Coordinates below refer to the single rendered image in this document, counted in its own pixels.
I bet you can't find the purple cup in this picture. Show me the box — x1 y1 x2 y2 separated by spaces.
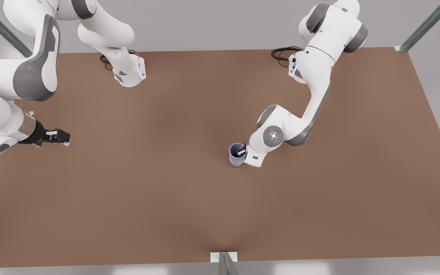
229 142 248 165

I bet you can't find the black cable loop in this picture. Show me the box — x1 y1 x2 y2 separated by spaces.
271 46 303 68
99 49 138 72

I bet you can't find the silver frame post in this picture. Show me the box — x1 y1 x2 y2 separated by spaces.
0 0 33 58
394 0 440 53
210 251 240 275

